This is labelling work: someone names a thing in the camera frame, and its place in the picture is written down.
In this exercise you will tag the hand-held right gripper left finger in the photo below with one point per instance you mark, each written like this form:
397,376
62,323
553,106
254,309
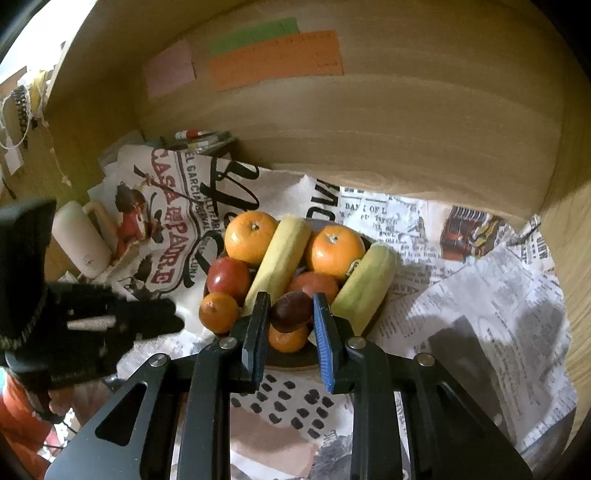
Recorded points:
258,332

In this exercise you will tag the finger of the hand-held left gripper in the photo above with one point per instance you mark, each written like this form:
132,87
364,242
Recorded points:
152,318

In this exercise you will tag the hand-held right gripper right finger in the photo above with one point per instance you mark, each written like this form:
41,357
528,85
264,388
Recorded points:
323,337

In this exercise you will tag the small tangerine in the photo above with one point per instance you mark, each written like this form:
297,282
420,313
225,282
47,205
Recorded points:
288,341
218,313

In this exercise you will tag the dark red plum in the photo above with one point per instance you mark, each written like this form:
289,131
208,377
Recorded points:
291,311

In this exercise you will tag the dark round plate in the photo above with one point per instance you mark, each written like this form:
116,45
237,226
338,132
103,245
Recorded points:
288,361

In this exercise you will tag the large orange with sticker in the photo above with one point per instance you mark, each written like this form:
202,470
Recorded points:
336,251

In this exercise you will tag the plain orange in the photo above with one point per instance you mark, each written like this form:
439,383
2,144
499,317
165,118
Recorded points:
249,237

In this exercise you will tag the white cream bottle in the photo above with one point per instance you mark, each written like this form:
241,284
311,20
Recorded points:
81,240

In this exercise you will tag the white paper tag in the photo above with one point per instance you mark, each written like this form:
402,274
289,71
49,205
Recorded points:
14,161

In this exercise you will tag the printed cloth with red letters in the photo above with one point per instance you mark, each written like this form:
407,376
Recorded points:
184,217

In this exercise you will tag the stack of white papers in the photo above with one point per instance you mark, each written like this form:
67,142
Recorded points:
115,157

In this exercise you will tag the newspaper sheets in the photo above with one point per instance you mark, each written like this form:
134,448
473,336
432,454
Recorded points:
461,286

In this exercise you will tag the brown braided headband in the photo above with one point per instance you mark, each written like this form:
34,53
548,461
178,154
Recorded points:
21,105

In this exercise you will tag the yellow headband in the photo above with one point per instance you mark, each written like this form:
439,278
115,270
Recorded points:
39,81

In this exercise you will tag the red and white marker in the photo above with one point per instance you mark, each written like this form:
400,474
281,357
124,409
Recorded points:
194,134

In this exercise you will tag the wooden desk hutch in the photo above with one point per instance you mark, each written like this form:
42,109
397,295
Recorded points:
415,129

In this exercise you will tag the pink sticky note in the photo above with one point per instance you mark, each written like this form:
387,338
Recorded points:
170,69

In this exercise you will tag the orange sticky note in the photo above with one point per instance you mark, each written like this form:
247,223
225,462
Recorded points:
277,60

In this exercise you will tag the green sticky note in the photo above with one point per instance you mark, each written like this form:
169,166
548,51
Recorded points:
254,34

